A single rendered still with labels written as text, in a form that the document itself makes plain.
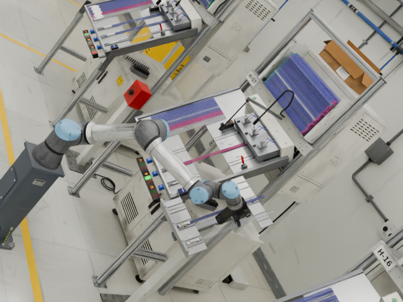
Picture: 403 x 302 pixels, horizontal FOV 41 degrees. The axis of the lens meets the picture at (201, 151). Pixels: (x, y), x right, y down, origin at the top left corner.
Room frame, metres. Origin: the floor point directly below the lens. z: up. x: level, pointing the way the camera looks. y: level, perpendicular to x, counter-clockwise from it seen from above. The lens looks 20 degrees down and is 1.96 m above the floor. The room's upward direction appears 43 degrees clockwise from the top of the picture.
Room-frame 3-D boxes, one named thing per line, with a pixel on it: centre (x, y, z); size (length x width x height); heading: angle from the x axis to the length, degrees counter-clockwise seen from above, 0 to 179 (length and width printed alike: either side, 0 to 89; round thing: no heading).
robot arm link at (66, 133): (2.32, 0.54, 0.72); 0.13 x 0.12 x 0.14; 169
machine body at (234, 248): (3.32, -0.25, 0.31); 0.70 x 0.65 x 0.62; 46
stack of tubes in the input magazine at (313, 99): (3.19, -0.21, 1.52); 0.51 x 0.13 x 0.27; 46
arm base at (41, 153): (2.31, 0.54, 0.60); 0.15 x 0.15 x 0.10
